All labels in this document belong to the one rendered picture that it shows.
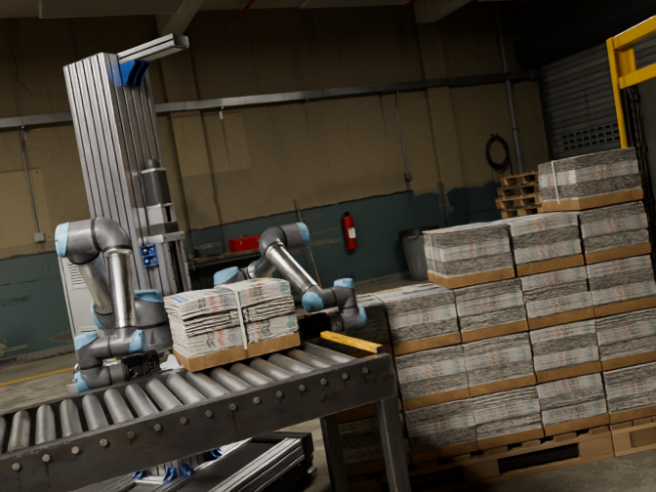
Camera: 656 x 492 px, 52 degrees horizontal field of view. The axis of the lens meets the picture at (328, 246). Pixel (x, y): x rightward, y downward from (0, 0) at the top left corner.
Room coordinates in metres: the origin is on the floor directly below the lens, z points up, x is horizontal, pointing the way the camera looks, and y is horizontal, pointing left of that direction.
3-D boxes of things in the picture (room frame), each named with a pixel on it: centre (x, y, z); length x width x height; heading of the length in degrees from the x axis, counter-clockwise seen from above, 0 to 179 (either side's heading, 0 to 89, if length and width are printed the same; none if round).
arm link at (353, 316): (2.56, -0.04, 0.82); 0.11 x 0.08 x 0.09; 113
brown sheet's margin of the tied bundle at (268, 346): (2.34, 0.27, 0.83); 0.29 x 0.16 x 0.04; 23
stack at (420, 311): (2.94, -0.46, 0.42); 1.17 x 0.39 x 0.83; 95
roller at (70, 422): (1.84, 0.78, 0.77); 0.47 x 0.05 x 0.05; 23
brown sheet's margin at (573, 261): (2.98, -0.89, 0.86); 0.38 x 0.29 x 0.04; 4
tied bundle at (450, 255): (2.96, -0.59, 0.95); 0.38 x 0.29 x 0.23; 3
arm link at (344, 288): (2.55, -0.02, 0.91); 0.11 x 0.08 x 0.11; 125
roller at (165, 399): (1.94, 0.54, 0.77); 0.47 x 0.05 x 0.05; 23
